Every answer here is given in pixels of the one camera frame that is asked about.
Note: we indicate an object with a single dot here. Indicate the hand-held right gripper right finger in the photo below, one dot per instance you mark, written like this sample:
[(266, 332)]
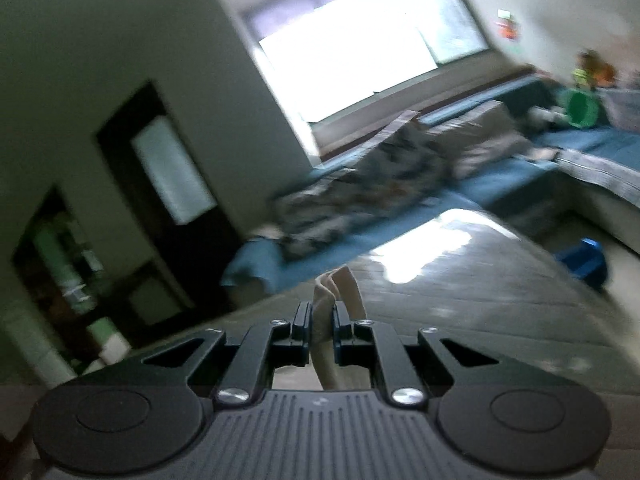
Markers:
[(341, 330)]

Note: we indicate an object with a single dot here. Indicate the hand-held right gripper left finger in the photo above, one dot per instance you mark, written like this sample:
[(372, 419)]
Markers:
[(300, 330)]

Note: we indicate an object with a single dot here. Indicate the cream garment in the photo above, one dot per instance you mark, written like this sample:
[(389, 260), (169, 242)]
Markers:
[(345, 285)]

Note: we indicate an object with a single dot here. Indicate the blue armrest cover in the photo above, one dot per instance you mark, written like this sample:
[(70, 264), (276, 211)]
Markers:
[(252, 265)]

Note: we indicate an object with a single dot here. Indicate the dark door with frosted glass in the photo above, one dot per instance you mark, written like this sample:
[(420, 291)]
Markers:
[(150, 250)]

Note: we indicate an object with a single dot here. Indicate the teal sofa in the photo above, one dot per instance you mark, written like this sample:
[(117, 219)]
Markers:
[(500, 185)]

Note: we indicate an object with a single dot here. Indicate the beige cushion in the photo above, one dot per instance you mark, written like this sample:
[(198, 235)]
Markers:
[(485, 140)]

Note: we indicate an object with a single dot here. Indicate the blue stool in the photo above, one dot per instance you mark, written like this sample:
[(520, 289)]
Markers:
[(582, 262)]

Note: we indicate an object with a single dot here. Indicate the dark wooden cabinet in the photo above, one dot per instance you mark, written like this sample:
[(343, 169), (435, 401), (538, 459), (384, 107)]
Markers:
[(50, 285)]

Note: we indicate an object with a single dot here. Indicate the window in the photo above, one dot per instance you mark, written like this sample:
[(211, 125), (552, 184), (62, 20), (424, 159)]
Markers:
[(350, 45)]

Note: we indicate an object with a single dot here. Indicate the green bucket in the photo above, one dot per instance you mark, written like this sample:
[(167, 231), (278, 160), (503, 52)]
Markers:
[(580, 109)]

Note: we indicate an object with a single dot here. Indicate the clear plastic storage box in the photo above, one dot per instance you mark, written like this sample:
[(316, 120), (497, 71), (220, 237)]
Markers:
[(622, 110)]

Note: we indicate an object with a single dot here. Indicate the orange and green toys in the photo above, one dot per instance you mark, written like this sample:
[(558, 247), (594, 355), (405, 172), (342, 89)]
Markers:
[(592, 70)]

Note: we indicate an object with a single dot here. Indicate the colourful wall hanging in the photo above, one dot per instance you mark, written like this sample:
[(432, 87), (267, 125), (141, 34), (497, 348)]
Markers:
[(509, 25)]

